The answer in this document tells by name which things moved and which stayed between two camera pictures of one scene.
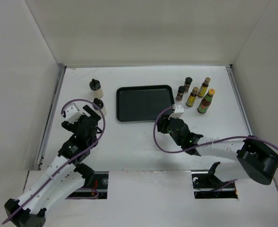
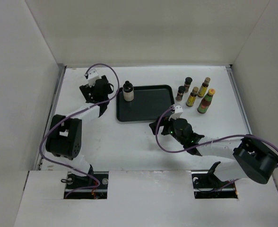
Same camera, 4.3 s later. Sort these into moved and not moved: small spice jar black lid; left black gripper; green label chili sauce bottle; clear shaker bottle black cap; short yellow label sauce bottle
Moved: left black gripper; clear shaker bottle black cap
Not moved: green label chili sauce bottle; small spice jar black lid; short yellow label sauce bottle
